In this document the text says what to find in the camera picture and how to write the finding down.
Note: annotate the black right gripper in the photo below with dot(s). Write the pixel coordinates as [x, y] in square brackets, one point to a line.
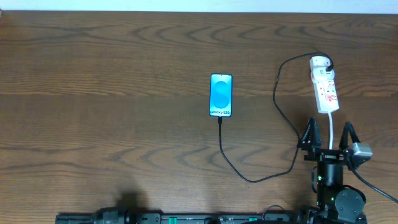
[329, 156]

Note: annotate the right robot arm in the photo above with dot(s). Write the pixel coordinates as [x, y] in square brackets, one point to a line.
[337, 202]

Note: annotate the white USB charger adapter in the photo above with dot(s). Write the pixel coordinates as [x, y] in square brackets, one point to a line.
[319, 61]

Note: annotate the blue Galaxy smartphone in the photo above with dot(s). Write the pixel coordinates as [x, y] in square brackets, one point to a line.
[221, 95]

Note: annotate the white power strip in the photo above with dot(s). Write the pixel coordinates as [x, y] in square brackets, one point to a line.
[325, 91]

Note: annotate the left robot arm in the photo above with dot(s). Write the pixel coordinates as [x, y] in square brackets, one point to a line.
[111, 216]

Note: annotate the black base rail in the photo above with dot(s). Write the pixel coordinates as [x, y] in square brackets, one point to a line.
[156, 218]

